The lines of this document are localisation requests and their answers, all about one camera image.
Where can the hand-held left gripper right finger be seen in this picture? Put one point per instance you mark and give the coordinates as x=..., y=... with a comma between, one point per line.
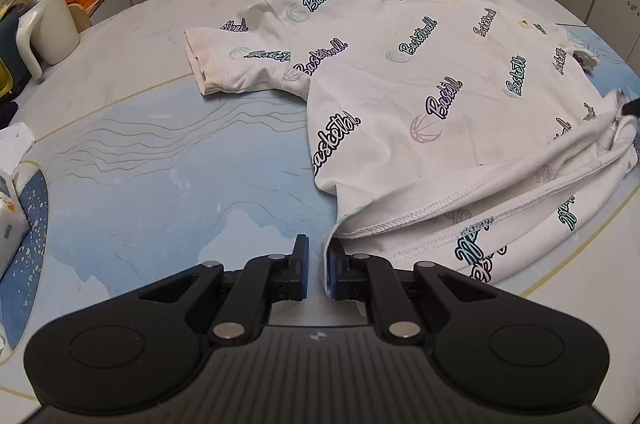
x=332, y=269

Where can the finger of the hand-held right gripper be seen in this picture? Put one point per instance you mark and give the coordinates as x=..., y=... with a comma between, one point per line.
x=631, y=106

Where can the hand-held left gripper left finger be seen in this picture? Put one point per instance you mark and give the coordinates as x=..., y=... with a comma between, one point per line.
x=300, y=265

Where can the white printed t-shirt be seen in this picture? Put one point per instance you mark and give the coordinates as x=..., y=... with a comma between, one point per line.
x=440, y=104

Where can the white tissue pack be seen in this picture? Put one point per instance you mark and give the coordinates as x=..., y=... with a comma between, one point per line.
x=11, y=199

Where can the white plastic jug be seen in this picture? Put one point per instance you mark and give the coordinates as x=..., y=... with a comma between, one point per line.
x=47, y=29

